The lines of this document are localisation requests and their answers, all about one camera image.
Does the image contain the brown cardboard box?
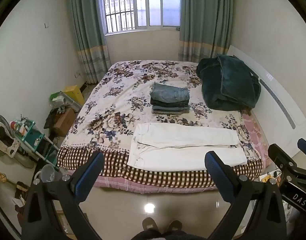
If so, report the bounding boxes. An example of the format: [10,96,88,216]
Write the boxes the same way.
[52,107,76,137]

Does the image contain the person's left slipper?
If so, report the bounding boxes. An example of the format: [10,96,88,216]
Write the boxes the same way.
[142,217,158,232]

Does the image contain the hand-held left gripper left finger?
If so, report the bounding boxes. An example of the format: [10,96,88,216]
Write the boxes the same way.
[21,151,105,240]

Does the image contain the person's right slipper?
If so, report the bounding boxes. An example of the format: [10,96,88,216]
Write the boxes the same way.
[167,220,182,233]

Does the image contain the white pants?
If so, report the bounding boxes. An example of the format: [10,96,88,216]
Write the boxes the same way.
[127,122,248,172]

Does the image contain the small yellow packet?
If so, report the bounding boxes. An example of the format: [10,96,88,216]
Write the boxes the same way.
[259,172,278,183]

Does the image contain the yellow cardboard box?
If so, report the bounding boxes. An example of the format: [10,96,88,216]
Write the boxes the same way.
[62,85,85,107]

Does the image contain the grey folded jeans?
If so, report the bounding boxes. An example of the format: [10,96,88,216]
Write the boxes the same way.
[152,110,191,116]

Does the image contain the clear container with green lid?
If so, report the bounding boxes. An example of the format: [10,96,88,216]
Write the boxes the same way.
[49,91,81,113]

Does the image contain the bed with floral sheet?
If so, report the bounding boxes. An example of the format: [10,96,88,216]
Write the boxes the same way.
[57,60,272,195]

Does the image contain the white headboard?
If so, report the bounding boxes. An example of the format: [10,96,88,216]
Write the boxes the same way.
[226,45,306,158]

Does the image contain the dark blue folded jeans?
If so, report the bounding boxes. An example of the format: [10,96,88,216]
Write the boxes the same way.
[150,99,190,108]

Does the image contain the white floor fan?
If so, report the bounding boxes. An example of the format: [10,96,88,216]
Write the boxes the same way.
[0,114,35,168]

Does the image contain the black bag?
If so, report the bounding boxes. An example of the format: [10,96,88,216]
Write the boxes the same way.
[44,109,59,130]

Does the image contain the broom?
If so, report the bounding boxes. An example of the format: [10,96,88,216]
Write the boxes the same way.
[0,169,17,186]

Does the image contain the teal shelf rack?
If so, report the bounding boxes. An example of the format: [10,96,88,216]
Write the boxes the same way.
[12,119,60,168]

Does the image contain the barred window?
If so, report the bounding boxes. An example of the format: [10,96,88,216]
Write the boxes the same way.
[100,0,182,35]

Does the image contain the person's slipper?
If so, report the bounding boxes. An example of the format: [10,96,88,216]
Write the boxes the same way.
[142,217,158,232]
[167,220,182,233]

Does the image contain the light blue folded jeans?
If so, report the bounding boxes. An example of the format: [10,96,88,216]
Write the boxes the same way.
[150,82,190,103]

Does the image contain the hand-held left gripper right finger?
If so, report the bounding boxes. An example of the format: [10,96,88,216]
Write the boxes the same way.
[204,151,288,240]

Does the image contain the dark green blanket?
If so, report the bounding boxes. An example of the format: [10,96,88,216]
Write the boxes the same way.
[196,54,261,110]

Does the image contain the green striped curtain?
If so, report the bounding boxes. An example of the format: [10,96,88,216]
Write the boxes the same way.
[178,0,234,62]
[65,0,112,85]

